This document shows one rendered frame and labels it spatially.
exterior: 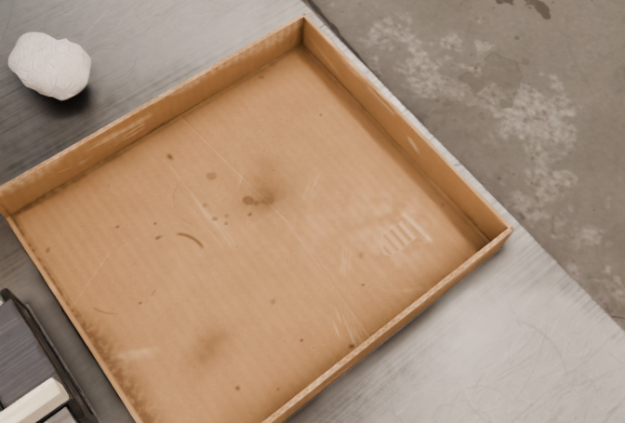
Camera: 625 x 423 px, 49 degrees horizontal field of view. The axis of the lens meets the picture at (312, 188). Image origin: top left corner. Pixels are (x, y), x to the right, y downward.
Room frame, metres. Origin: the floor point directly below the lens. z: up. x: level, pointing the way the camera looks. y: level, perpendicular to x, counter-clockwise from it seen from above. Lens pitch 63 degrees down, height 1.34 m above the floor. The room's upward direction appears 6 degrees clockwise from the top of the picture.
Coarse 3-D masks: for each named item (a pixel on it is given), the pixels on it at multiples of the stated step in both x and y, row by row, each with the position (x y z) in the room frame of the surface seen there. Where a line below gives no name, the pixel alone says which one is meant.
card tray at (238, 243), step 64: (256, 64) 0.37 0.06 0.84; (320, 64) 0.38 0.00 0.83; (128, 128) 0.28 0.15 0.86; (192, 128) 0.30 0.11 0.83; (256, 128) 0.31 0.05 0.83; (320, 128) 0.32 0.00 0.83; (384, 128) 0.32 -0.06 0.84; (0, 192) 0.21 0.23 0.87; (64, 192) 0.23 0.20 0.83; (128, 192) 0.24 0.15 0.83; (192, 192) 0.24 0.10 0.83; (256, 192) 0.25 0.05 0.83; (320, 192) 0.25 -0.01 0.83; (384, 192) 0.26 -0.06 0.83; (448, 192) 0.26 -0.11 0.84; (64, 256) 0.18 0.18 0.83; (128, 256) 0.18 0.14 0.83; (192, 256) 0.19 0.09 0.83; (256, 256) 0.19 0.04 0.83; (320, 256) 0.20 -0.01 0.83; (384, 256) 0.20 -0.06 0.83; (448, 256) 0.21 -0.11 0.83; (128, 320) 0.13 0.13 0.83; (192, 320) 0.14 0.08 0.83; (256, 320) 0.14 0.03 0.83; (320, 320) 0.15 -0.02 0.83; (384, 320) 0.15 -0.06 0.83; (128, 384) 0.09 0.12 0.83; (192, 384) 0.09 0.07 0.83; (256, 384) 0.10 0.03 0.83; (320, 384) 0.09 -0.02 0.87
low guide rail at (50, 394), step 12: (48, 384) 0.07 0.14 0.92; (60, 384) 0.07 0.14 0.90; (24, 396) 0.06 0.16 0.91; (36, 396) 0.06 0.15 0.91; (48, 396) 0.06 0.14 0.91; (60, 396) 0.06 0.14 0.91; (12, 408) 0.05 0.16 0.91; (24, 408) 0.05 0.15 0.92; (36, 408) 0.05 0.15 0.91; (48, 408) 0.06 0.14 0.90; (0, 420) 0.04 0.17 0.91; (12, 420) 0.05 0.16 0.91; (24, 420) 0.05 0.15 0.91; (36, 420) 0.05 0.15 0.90
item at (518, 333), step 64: (0, 0) 0.42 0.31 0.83; (64, 0) 0.43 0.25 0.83; (128, 0) 0.44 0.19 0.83; (192, 0) 0.45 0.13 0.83; (256, 0) 0.45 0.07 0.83; (0, 64) 0.35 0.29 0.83; (128, 64) 0.36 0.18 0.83; (192, 64) 0.37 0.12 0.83; (0, 128) 0.28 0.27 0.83; (64, 128) 0.29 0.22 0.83; (0, 256) 0.17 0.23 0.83; (512, 256) 0.22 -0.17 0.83; (64, 320) 0.13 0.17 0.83; (448, 320) 0.16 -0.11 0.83; (512, 320) 0.16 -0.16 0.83; (576, 320) 0.17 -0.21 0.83; (384, 384) 0.11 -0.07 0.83; (448, 384) 0.11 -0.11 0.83; (512, 384) 0.12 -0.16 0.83; (576, 384) 0.12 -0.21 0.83
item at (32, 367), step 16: (0, 320) 0.11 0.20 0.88; (16, 320) 0.11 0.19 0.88; (0, 336) 0.10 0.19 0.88; (16, 336) 0.10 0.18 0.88; (32, 336) 0.10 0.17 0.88; (0, 352) 0.09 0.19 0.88; (16, 352) 0.09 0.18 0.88; (32, 352) 0.09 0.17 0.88; (0, 368) 0.08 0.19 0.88; (16, 368) 0.08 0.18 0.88; (32, 368) 0.08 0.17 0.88; (48, 368) 0.08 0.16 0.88; (0, 384) 0.07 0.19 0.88; (16, 384) 0.07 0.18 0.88; (32, 384) 0.07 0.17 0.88; (64, 384) 0.07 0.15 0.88; (0, 400) 0.06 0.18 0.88; (16, 400) 0.06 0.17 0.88; (48, 416) 0.06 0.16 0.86
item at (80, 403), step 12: (0, 300) 0.12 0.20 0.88; (24, 312) 0.12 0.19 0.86; (36, 324) 0.12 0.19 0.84; (36, 336) 0.10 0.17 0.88; (48, 348) 0.10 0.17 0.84; (60, 372) 0.09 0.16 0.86; (72, 384) 0.08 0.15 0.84; (72, 408) 0.06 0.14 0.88; (84, 408) 0.06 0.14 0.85; (48, 420) 0.05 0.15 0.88; (60, 420) 0.05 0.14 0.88; (72, 420) 0.05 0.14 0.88; (84, 420) 0.06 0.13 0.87; (96, 420) 0.06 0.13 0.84
